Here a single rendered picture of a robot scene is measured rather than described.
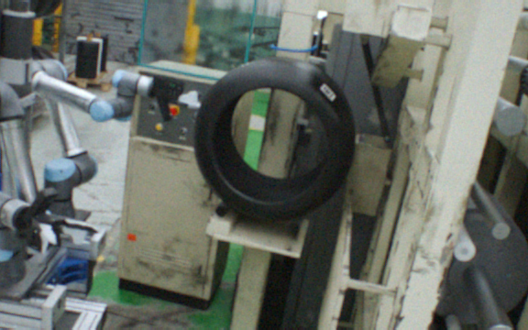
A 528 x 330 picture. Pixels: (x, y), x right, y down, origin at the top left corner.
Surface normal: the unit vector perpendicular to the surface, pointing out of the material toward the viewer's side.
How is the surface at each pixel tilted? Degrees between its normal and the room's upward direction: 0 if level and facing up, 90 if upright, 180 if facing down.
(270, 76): 79
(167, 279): 90
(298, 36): 90
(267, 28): 90
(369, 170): 90
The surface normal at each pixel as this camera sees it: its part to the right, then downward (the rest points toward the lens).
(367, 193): -0.18, 0.25
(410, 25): -0.11, -0.04
